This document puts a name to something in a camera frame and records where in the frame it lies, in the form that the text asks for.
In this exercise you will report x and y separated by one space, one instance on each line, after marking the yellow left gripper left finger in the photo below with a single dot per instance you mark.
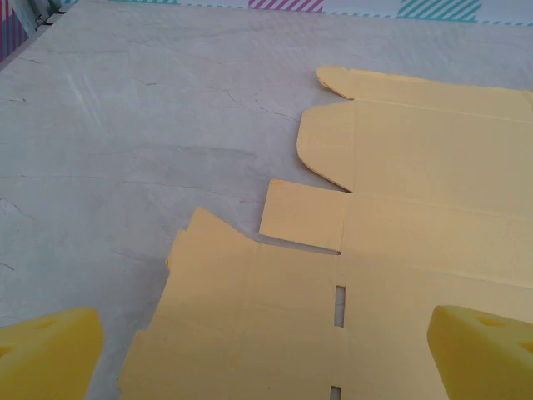
50 354

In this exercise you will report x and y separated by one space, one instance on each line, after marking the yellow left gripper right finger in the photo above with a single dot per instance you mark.
483 358

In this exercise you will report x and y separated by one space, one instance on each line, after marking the yellow cardboard cutout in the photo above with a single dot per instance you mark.
416 166

